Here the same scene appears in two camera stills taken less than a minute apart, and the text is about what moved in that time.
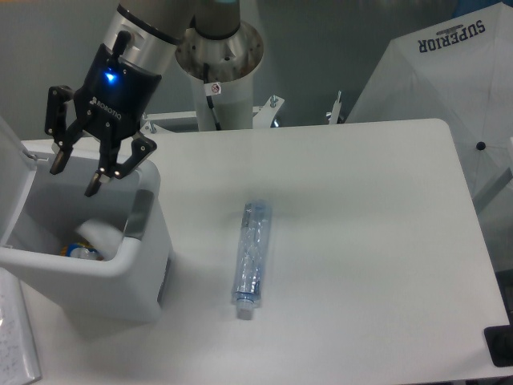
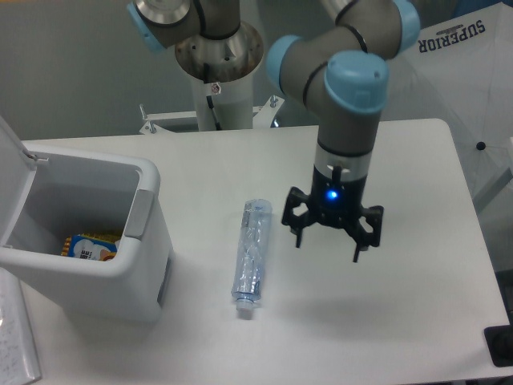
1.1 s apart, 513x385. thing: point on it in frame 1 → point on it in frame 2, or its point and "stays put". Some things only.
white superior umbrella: x=458 y=69 stays put
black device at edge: x=499 y=343 stays put
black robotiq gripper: x=115 y=97 → x=337 y=203
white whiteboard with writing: x=18 y=362 stays put
